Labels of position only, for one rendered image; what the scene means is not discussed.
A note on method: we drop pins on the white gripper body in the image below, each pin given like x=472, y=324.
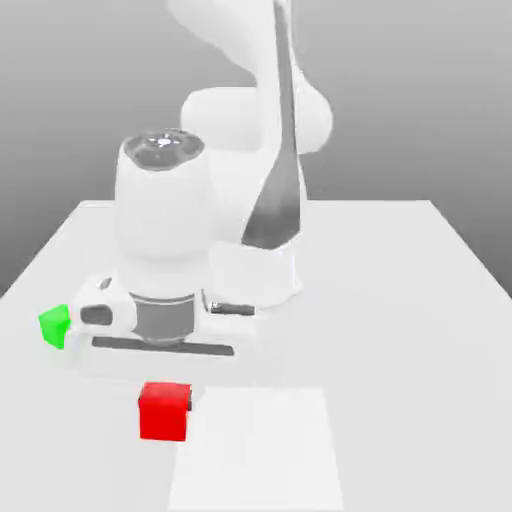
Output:
x=168, y=362

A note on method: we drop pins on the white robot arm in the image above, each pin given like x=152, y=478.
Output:
x=160, y=224

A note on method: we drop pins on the small red cube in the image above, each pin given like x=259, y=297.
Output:
x=163, y=416

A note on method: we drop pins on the small green cube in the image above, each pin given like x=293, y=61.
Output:
x=55, y=326

